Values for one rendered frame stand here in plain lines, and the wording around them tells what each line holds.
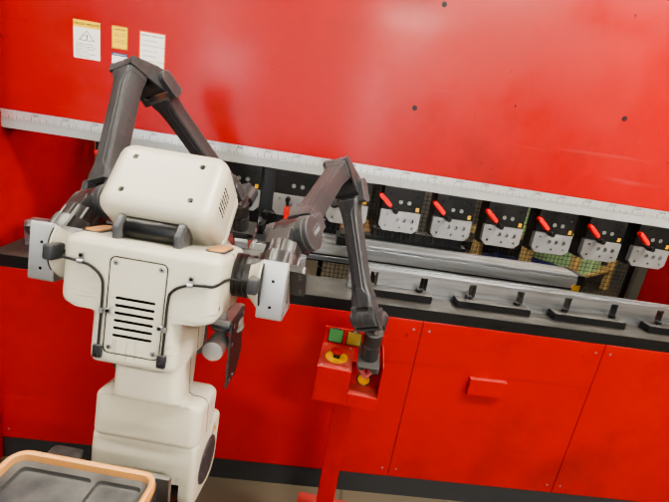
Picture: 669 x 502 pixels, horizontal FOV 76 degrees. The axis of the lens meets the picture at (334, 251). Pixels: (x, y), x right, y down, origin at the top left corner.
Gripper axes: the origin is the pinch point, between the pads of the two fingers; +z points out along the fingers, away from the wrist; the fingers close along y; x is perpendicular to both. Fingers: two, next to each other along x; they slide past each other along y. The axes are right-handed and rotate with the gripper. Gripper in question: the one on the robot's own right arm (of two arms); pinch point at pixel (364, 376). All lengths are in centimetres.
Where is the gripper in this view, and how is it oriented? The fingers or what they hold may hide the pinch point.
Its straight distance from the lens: 143.2
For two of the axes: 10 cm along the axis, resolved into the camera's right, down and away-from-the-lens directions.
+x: -9.9, -1.6, 0.5
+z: -1.0, 8.4, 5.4
